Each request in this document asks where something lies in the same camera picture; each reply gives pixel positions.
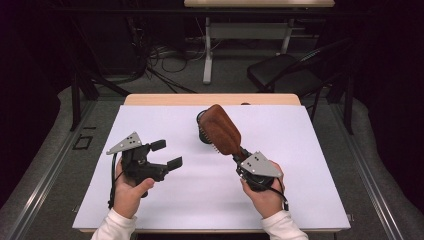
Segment black metal stand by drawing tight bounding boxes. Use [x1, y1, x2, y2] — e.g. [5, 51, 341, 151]
[68, 19, 133, 132]

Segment tangle of floor cables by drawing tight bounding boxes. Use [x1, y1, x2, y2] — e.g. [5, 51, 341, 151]
[126, 16, 221, 94]

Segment person's right hand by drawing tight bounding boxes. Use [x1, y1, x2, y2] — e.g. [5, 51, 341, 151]
[240, 160, 288, 220]

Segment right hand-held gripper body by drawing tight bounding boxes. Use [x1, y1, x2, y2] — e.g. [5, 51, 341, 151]
[235, 151, 284, 193]

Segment light wooden desk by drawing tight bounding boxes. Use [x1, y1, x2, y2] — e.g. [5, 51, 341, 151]
[183, 0, 336, 85]

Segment black metal post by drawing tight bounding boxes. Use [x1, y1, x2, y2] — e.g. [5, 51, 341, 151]
[343, 74, 355, 136]

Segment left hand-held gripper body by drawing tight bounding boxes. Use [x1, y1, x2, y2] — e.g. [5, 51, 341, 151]
[105, 131, 170, 198]

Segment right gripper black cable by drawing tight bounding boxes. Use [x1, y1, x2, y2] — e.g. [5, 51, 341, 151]
[246, 176, 290, 212]

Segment black folding chair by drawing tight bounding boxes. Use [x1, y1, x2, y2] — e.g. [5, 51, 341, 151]
[246, 36, 354, 121]

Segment black mesh pen cup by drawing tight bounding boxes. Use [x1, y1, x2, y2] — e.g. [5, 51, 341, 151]
[195, 109, 214, 145]

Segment brown wooden hairbrush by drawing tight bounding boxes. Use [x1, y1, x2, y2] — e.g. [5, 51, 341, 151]
[198, 103, 251, 161]

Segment white table cover sheet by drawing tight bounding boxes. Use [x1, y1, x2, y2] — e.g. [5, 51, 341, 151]
[72, 104, 352, 231]

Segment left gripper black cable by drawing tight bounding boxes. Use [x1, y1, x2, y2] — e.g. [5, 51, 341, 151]
[107, 152, 125, 210]

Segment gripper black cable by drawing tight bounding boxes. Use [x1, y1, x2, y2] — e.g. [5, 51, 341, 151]
[246, 176, 290, 212]
[107, 152, 125, 210]

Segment person's left hand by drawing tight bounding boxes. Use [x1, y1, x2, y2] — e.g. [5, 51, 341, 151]
[113, 159, 156, 219]

